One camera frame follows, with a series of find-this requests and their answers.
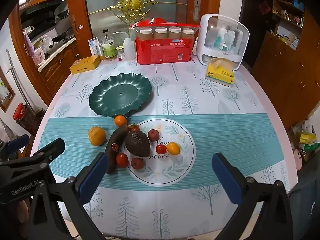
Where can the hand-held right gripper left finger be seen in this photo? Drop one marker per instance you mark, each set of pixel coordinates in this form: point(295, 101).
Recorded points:
point(93, 177)

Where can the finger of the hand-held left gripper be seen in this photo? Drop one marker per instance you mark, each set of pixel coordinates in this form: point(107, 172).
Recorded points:
point(50, 150)
point(17, 142)

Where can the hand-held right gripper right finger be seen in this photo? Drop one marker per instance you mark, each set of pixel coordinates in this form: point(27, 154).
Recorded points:
point(227, 180)

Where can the dark brown banana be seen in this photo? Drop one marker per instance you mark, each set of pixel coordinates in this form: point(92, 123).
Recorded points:
point(113, 150)

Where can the large yellow orange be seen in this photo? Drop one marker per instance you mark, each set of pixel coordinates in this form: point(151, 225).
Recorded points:
point(96, 136)

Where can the dark avocado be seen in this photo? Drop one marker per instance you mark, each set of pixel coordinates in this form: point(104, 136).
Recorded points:
point(137, 143)

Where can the small yellow kumquat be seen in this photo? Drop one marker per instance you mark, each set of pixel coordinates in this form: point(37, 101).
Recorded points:
point(173, 148)

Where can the orange tangerine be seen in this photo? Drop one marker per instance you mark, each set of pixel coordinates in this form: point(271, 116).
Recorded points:
point(120, 120)
point(134, 129)

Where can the dark green scalloped plate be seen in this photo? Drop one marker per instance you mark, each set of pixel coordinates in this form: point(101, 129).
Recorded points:
point(120, 97)

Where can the brown woven basket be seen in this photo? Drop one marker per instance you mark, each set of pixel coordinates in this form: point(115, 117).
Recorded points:
point(28, 122)

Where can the dark red cherry tomato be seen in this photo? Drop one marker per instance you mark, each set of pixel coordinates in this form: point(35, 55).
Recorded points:
point(137, 163)

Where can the tree print tablecloth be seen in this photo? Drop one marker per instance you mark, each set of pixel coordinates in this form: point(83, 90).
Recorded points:
point(225, 130)

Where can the blue grey cloth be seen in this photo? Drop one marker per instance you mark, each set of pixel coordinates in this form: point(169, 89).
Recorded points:
point(306, 200)

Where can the pink box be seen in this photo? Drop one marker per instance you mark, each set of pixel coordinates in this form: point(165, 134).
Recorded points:
point(38, 55)

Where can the yellow plastic bag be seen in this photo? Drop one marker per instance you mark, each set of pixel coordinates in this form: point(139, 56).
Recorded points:
point(308, 138)

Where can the yellow cardboard box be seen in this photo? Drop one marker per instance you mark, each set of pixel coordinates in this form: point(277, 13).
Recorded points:
point(85, 65)

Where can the yellow tissue pack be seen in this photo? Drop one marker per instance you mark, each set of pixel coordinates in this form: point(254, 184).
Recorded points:
point(220, 76)

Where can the silver metal can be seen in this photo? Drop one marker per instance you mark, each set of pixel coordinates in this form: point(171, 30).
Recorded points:
point(100, 51)

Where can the blue white carton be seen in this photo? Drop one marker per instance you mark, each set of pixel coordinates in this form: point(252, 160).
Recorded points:
point(93, 45)

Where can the black wok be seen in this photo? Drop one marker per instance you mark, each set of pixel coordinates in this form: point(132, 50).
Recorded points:
point(62, 37)

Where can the green label glass bottle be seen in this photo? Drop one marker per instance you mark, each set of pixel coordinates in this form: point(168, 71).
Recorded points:
point(109, 47)

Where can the small glass jar gold lid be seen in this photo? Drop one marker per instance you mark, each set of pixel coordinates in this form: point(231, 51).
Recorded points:
point(120, 53)

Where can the white bottle storage cabinet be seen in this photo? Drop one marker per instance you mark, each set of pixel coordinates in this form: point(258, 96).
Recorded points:
point(240, 55)

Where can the white squeeze bottle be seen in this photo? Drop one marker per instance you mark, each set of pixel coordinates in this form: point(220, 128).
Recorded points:
point(130, 50)

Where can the kitchen range hood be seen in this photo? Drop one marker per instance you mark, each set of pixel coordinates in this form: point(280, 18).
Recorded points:
point(42, 7)

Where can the red box of jars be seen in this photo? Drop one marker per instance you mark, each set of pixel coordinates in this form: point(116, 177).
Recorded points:
point(162, 52)

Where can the beige cup stack white top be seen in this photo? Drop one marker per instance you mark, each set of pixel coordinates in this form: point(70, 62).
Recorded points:
point(175, 32)
point(188, 33)
point(145, 33)
point(160, 33)

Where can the frosted glass wooden door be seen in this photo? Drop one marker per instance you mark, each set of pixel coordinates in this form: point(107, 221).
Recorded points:
point(105, 5)

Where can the gold door ornament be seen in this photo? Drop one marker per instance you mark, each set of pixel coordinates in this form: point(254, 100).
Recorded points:
point(135, 3)

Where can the wooden display shelf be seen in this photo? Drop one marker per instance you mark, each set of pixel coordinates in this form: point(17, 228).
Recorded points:
point(287, 17)

